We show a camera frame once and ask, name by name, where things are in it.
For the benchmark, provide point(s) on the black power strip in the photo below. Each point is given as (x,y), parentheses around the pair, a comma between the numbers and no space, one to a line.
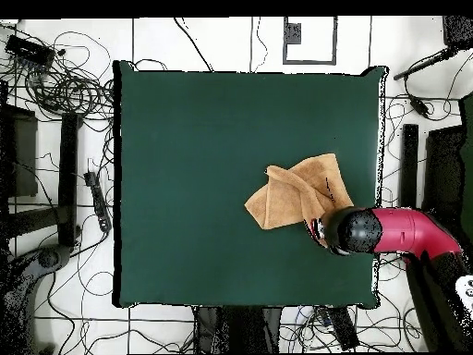
(98,199)
(343,329)

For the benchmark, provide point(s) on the black flat panel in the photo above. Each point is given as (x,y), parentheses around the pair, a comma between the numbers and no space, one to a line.
(443,173)

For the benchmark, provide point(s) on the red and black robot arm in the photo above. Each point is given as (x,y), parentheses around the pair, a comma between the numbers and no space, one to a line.
(402,229)

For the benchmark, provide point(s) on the grey wheeled stand base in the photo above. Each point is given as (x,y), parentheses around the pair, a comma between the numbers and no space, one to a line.
(48,259)

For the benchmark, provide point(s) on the black electronics box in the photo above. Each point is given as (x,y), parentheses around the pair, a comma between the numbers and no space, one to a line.
(29,50)

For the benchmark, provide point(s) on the long black bar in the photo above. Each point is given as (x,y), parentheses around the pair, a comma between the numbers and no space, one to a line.
(409,166)
(68,177)

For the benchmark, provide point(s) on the grey floor outlet frame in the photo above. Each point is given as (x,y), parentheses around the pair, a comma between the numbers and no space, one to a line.
(292,33)

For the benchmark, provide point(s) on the dark green table cloth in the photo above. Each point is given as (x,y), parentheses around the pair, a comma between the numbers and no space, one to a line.
(166,129)

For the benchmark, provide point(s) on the black flat box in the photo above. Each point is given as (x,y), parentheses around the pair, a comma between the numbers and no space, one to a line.
(22,155)

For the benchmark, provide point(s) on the black power adapter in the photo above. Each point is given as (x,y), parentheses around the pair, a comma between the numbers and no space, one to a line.
(419,106)

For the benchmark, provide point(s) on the black square box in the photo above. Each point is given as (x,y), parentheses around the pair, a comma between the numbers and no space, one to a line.
(458,31)

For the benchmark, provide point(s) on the yellow terry towel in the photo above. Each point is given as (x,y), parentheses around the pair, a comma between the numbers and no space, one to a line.
(288,199)

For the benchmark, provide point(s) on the black rod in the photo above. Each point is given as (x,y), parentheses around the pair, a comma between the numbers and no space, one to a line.
(425,63)

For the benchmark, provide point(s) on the black robot stand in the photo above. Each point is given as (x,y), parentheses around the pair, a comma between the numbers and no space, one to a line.
(236,329)

